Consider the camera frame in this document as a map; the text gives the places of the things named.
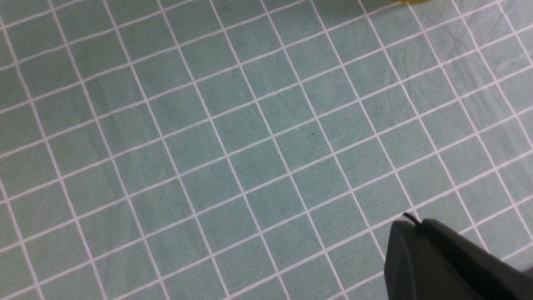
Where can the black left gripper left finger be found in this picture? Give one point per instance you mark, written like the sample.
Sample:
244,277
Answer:
415,270

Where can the green checkered tablecloth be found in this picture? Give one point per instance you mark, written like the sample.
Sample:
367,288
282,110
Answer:
255,149

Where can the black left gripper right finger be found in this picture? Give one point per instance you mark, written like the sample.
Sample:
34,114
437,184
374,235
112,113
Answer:
490,277

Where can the bamboo steamer tray yellow rim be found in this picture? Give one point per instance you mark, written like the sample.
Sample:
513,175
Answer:
410,1

